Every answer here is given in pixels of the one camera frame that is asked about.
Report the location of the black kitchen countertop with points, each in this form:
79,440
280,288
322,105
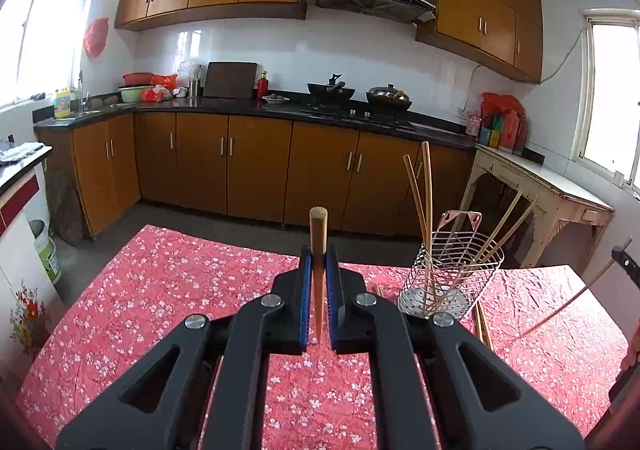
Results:
210,106

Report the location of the sliding window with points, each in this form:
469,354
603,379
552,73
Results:
612,90
47,25

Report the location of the white and red cabinet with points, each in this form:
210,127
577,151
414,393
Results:
15,195

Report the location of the person's right hand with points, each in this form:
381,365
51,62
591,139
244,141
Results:
632,352

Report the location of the gas stove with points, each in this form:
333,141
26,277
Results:
360,116

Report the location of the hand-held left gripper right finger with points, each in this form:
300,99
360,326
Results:
332,300

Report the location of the white plastic bag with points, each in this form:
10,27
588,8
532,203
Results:
192,67

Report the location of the black wok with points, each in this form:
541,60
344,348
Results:
330,91

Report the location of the wok with steel lid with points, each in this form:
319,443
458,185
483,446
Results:
389,98

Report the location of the plate with food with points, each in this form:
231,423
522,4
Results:
276,99

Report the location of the cream wooden side table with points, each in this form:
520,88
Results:
550,190

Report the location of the white plastic bucket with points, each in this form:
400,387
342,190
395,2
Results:
47,252

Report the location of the dark cutting board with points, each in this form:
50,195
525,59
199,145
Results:
230,80

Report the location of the red bag on wall hook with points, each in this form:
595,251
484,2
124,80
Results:
96,37

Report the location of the grey dish cloth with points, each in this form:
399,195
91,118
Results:
17,152

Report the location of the yellow detergent bottle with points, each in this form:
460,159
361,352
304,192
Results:
62,103

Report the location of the sink faucet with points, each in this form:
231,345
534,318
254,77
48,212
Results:
81,90

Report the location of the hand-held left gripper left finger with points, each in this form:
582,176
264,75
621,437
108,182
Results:
305,300

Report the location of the white panel with flower print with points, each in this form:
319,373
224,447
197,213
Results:
25,312

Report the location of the pink packet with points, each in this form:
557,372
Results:
472,122

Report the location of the steel cup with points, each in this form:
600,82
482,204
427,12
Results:
195,87

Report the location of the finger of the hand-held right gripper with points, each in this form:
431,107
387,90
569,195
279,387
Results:
627,265

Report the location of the red plastic bag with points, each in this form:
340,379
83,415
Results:
162,84

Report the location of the wooden base cabinets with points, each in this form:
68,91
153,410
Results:
250,170

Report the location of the red basin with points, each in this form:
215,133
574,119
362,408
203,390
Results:
137,78

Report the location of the blue and yellow boxes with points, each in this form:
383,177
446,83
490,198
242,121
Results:
490,135

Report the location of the pale green basin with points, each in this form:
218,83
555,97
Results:
131,94

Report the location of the red floral tablecloth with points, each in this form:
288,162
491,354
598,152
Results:
150,305

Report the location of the brown sack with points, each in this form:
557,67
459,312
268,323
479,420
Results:
65,210

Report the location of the red plastic bags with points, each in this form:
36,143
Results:
500,104

